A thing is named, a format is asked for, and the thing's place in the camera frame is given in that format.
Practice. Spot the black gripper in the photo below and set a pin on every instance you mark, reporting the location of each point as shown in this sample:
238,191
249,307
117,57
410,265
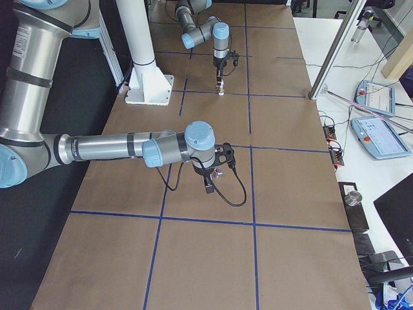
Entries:
219,65
202,172

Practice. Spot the white PPR pipe fitting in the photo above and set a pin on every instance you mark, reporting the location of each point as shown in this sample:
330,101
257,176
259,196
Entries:
220,88

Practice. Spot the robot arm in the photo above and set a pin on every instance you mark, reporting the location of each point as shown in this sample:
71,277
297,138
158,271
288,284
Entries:
26,151
213,28

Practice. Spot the white mounting column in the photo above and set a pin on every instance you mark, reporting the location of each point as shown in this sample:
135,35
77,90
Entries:
147,85

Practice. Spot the orange black connector strip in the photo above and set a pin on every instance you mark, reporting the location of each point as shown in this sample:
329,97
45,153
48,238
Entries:
329,132

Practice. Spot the steel cup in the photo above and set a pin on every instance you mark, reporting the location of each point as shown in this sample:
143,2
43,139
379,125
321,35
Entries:
353,198

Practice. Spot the clear water bottle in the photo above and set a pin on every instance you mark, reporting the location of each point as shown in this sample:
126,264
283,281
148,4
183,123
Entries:
362,26

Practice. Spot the far teach pendant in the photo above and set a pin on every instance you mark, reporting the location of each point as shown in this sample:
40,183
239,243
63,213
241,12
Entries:
376,97

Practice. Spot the teach pendant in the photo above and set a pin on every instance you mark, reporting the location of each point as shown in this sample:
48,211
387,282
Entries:
379,139
376,97

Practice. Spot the near teach pendant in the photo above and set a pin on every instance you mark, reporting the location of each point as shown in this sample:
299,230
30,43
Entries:
379,139

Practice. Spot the reach grabber stick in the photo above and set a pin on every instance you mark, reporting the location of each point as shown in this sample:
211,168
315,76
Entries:
364,109

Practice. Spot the black monitor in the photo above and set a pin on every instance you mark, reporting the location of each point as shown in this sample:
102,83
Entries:
395,210

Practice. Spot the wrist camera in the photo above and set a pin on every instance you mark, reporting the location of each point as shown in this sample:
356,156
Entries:
224,153
232,56

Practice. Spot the aluminium frame post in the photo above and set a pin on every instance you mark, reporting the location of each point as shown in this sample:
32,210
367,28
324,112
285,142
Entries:
352,14

